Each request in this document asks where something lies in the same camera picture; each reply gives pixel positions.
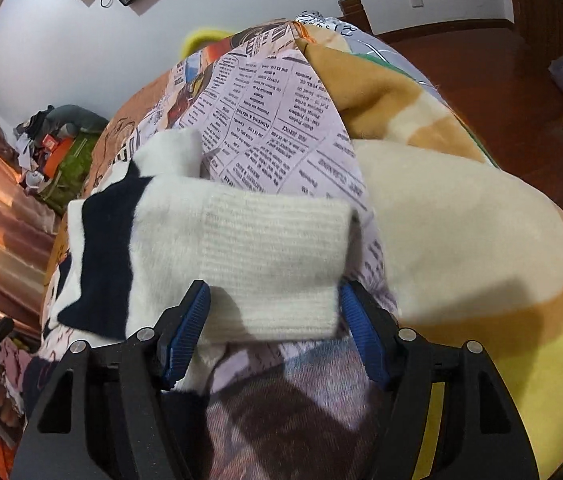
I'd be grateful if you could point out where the white and black towel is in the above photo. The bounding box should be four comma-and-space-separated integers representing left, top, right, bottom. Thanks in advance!
56, 127, 362, 392

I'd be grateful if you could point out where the wooden bed post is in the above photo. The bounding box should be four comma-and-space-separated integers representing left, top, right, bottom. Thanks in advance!
338, 0, 375, 36

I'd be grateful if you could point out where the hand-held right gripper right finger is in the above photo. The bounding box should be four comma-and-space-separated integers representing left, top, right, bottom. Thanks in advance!
339, 280, 542, 480

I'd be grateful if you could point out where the newspaper print bed sheet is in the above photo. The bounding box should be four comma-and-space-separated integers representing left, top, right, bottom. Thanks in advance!
6, 17, 402, 480

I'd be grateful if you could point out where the green fabric storage box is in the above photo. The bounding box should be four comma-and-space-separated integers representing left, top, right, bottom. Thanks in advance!
44, 135, 101, 216

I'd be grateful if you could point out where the brown wooden door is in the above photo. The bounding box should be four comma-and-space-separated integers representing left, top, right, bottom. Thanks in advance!
504, 0, 563, 53

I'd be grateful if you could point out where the orange box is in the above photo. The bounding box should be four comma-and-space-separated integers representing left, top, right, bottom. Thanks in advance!
36, 135, 75, 181

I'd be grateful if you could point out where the pile of clothes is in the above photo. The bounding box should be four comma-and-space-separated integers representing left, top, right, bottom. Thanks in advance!
14, 109, 58, 196

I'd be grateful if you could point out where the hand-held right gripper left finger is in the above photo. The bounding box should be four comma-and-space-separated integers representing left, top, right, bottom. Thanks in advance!
10, 279, 212, 480

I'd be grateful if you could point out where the yellow and cream fleece blanket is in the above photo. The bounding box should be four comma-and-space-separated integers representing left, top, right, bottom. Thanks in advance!
295, 35, 563, 480

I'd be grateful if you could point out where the yellow foam tube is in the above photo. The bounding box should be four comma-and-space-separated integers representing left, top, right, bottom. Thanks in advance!
182, 29, 233, 56

